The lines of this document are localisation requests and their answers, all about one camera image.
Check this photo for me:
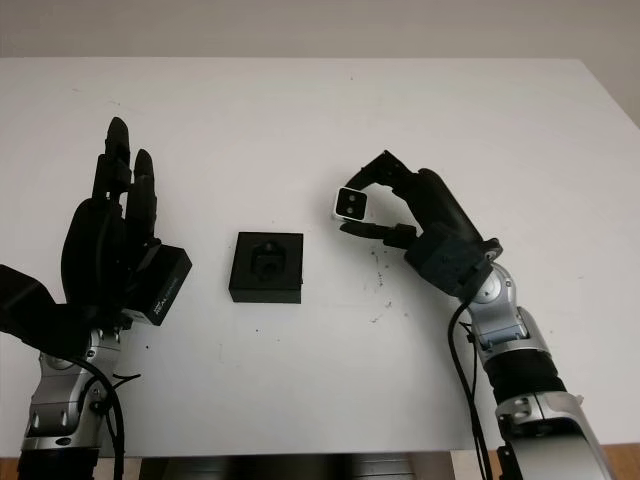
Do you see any black camera box base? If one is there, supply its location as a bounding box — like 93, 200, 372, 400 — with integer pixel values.
228, 231, 305, 305

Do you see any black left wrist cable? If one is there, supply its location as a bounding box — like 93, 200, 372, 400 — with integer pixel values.
74, 357, 142, 459

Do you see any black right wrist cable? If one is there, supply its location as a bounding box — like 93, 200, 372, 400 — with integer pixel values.
447, 299, 494, 480

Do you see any grey robot torso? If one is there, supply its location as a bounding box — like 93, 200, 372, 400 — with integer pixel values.
139, 452, 454, 480

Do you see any small silver square camera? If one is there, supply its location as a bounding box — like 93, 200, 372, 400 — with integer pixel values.
331, 186, 370, 223

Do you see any black printed box lid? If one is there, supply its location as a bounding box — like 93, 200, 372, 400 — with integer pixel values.
124, 243, 195, 329

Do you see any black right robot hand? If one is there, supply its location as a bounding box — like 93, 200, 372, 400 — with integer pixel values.
338, 148, 486, 250

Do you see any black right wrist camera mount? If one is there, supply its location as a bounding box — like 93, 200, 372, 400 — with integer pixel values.
403, 222, 503, 302

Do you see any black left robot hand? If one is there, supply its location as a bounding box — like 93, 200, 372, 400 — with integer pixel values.
60, 117, 162, 324

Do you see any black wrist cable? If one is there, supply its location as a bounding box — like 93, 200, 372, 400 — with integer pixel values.
74, 357, 142, 459
447, 299, 494, 480

